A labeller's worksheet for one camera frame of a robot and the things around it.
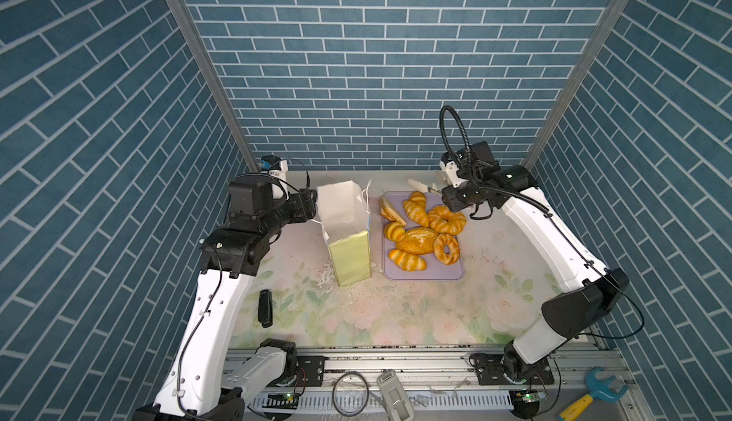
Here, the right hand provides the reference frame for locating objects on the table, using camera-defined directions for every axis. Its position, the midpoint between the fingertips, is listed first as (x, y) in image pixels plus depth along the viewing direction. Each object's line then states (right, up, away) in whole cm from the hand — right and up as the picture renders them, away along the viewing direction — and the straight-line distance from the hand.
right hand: (448, 191), depth 79 cm
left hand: (-37, 0, -12) cm, 39 cm away
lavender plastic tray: (-1, -26, +13) cm, 29 cm away
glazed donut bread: (+4, -16, +15) cm, 22 cm away
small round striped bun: (-14, -13, +17) cm, 26 cm away
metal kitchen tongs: (-6, +1, +5) cm, 8 cm away
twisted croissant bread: (-6, -6, +22) cm, 24 cm away
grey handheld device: (-15, -52, -10) cm, 55 cm away
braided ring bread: (+4, -10, +21) cm, 23 cm away
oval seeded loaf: (-7, -16, +15) cm, 23 cm away
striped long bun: (-10, -23, +12) cm, 27 cm away
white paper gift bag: (-31, -7, +15) cm, 35 cm away
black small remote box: (-52, -35, +2) cm, 63 cm away
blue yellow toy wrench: (+35, -49, -10) cm, 61 cm away
